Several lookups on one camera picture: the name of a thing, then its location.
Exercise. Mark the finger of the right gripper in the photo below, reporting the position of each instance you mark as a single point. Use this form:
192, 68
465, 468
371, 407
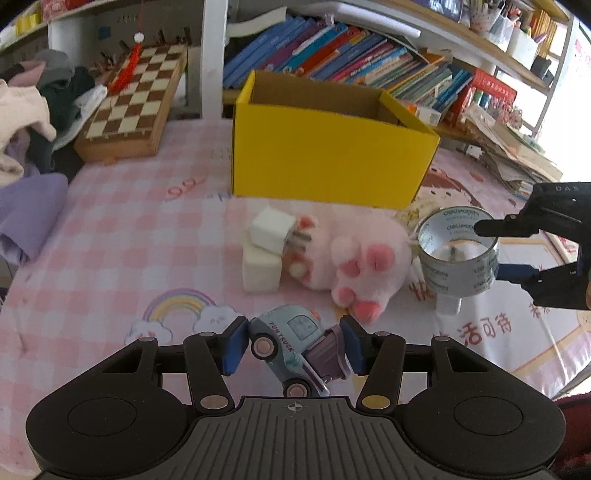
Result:
512, 226
517, 273

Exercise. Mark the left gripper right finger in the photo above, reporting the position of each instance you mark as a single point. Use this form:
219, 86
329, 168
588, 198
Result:
379, 358

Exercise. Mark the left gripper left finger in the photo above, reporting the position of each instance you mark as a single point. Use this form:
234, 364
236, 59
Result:
209, 357

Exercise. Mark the silver tape roll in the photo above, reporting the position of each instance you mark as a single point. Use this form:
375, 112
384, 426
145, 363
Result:
456, 261

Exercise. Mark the light blue toy truck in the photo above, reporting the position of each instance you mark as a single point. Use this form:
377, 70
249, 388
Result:
303, 355

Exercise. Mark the white foam sponge block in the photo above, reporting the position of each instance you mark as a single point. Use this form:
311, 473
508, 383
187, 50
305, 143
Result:
261, 270

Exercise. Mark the white power adapter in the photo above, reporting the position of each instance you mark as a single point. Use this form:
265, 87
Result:
276, 231

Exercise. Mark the stack of papers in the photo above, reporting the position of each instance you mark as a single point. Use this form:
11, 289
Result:
506, 153

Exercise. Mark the pink checkered table mat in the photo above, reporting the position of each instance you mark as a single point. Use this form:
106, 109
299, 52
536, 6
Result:
154, 247

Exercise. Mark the small orange white box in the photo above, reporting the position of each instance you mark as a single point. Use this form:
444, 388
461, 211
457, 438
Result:
427, 115

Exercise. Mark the yellow cardboard box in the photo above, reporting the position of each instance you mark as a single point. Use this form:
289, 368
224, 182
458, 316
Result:
298, 139

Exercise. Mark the wooden chess board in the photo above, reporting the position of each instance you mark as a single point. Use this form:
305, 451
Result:
130, 124

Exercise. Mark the row of leaning books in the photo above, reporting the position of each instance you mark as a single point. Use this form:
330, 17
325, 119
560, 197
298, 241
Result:
322, 49

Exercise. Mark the red tassel ornament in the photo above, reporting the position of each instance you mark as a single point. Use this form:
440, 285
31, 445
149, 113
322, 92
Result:
123, 78

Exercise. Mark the pile of clothes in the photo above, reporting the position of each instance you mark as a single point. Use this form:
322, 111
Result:
45, 102

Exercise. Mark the white bookshelf frame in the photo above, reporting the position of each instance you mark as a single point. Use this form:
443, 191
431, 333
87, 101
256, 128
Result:
66, 32

